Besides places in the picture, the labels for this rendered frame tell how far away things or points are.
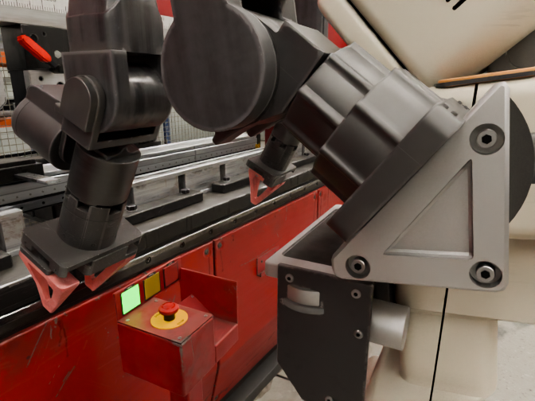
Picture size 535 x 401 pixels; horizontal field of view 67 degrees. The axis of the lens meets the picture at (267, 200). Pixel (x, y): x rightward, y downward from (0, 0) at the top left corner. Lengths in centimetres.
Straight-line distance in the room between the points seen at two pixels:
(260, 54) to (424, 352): 37
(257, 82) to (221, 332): 74
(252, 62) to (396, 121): 9
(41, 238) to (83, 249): 4
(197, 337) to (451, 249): 63
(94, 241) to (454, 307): 36
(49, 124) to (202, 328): 52
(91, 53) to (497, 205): 30
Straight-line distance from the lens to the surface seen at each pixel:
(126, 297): 86
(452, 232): 25
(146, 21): 37
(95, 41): 36
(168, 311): 82
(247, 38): 25
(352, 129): 23
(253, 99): 24
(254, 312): 156
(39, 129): 43
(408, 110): 24
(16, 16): 98
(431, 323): 48
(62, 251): 43
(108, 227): 43
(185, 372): 82
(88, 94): 34
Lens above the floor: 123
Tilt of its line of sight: 16 degrees down
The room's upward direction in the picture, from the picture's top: straight up
